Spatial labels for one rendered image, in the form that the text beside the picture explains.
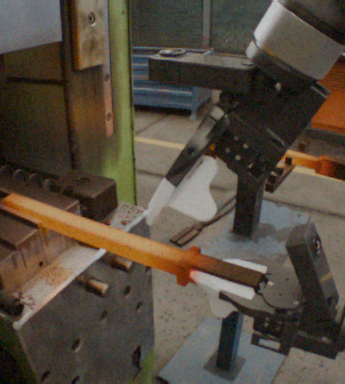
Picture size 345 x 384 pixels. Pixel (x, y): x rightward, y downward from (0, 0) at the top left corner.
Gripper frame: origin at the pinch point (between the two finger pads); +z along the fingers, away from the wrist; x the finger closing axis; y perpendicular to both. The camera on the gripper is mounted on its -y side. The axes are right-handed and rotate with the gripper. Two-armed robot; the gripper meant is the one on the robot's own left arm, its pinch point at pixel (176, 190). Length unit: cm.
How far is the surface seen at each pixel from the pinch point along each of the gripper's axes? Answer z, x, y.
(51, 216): 19.2, -0.9, -14.7
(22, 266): 25.5, -7.7, -13.2
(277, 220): 37, 66, 20
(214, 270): 5.4, -0.9, 9.5
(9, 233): 23.3, -6.2, -18.3
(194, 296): 115, 88, 20
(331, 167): 7, 54, 20
